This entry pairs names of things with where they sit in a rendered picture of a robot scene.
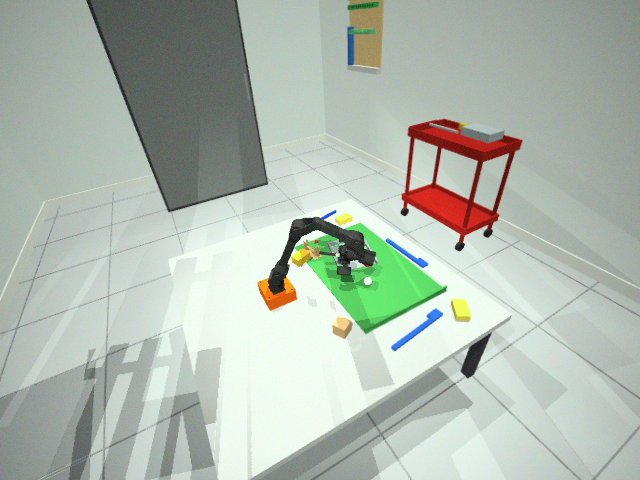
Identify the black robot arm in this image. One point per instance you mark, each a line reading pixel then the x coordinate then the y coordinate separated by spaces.
pixel 353 239

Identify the green flat mat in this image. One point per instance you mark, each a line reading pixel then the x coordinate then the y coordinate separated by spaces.
pixel 396 282

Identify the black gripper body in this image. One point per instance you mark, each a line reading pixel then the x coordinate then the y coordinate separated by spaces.
pixel 343 270

